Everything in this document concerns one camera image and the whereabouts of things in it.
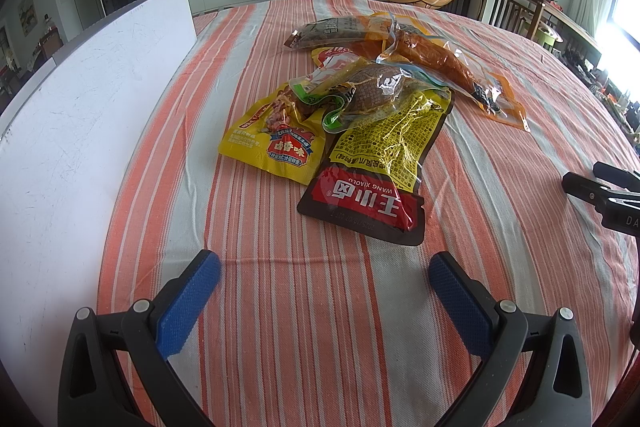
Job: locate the green plastic stool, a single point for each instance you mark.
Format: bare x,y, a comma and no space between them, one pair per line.
549,38

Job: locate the framed wall picture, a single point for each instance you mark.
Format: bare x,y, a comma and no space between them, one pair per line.
28,9

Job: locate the clear braised meat packet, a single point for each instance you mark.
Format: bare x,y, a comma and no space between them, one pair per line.
375,87

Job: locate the clear chicken leg packet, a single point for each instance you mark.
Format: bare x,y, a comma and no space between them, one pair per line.
435,59

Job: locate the white cardboard box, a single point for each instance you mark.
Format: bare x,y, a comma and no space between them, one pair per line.
75,132

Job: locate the dark framed window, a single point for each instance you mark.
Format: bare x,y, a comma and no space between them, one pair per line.
622,17

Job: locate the orange striped blanket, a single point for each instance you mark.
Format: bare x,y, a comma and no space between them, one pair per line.
325,332

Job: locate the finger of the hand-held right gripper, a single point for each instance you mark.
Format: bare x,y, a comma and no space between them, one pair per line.
617,174
582,187

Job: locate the red-brown and yellow packet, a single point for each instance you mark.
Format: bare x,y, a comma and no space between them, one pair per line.
360,202

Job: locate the yellow peanut packet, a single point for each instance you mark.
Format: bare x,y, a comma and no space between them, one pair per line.
260,142

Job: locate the dark brown snack packet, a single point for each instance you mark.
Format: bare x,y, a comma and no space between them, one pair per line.
325,32

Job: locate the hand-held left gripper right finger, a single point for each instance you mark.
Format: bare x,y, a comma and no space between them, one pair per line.
457,302

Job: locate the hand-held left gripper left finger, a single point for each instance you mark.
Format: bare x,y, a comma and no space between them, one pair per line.
187,302

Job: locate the pile of small shelf clutter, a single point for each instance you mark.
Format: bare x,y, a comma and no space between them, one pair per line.
605,87

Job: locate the yellow-edged clear packet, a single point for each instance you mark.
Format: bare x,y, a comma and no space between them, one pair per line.
377,29

